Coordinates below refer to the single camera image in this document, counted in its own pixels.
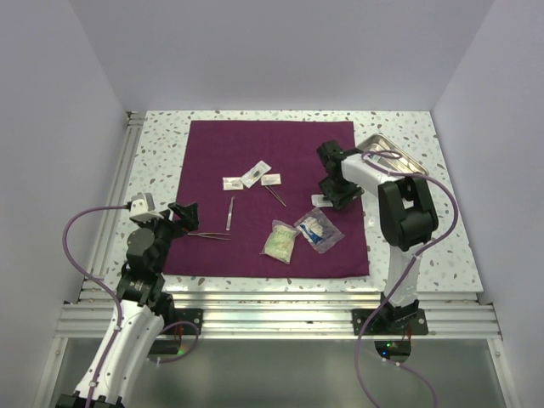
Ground aluminium frame rails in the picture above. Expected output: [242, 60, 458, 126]
[34, 110, 520, 407]

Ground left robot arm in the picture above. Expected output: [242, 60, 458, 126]
[56, 196, 203, 407]

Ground silver tweezers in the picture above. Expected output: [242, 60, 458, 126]
[225, 196, 235, 231]

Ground white pouch with dark item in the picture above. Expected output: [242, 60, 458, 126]
[241, 161, 271, 189]

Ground metal tray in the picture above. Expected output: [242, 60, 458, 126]
[355, 133, 429, 176]

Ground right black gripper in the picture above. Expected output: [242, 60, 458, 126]
[320, 177, 366, 211]

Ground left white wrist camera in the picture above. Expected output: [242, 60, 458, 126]
[129, 193, 161, 223]

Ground thin dark tweezers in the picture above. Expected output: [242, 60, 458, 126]
[264, 185, 286, 207]

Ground small white packet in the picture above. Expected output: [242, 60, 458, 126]
[260, 173, 281, 186]
[222, 177, 245, 190]

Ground green gauze bag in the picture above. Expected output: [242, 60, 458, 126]
[260, 220, 300, 264]

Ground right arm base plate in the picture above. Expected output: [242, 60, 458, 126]
[351, 309, 429, 336]

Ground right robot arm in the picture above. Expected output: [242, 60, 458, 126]
[317, 140, 439, 334]

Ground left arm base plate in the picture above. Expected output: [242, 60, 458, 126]
[162, 308, 204, 337]

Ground clear pouch with small parts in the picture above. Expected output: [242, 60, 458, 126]
[311, 195, 333, 208]

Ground clear bag blue white gloves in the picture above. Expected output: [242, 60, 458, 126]
[293, 207, 344, 254]

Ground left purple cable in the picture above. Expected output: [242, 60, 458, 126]
[63, 203, 201, 408]

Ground purple cloth mat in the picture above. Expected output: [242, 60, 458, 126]
[164, 121, 369, 279]

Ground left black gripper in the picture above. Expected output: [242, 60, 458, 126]
[136, 202, 198, 273]

